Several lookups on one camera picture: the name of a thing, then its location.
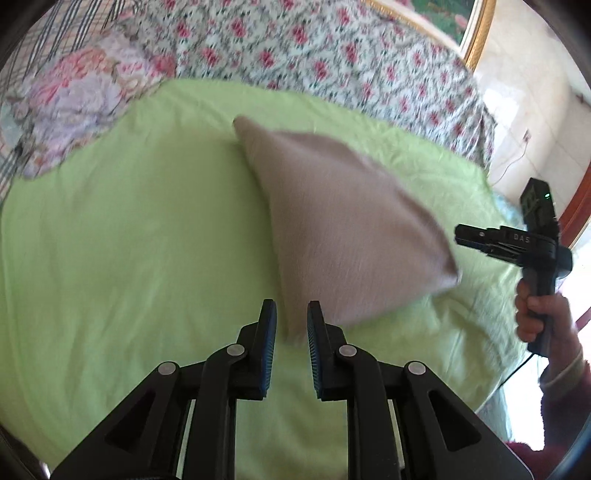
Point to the person's maroon clothing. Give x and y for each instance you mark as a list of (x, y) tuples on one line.
[(526, 461)]

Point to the person's right forearm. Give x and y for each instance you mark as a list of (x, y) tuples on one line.
[(565, 397)]

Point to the person's right hand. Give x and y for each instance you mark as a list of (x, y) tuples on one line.
[(563, 323)]

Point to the beige knit sweater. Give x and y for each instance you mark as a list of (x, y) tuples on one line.
[(341, 221)]

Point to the light blue bed sheet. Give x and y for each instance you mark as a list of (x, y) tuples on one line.
[(505, 207)]

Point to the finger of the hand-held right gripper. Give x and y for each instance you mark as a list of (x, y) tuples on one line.
[(503, 256), (475, 236)]

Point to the green bed sheet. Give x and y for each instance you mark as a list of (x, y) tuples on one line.
[(138, 258)]

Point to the rose print quilt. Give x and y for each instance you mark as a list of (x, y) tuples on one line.
[(332, 55)]

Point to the plaid blanket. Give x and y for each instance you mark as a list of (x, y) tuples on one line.
[(51, 32)]

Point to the gold framed picture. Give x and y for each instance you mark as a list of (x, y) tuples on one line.
[(443, 21)]

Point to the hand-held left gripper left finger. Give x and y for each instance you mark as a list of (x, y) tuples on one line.
[(268, 350)]

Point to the large-flower pink pillow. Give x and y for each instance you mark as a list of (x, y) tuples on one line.
[(78, 101)]

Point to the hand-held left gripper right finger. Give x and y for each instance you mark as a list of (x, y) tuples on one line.
[(314, 350)]

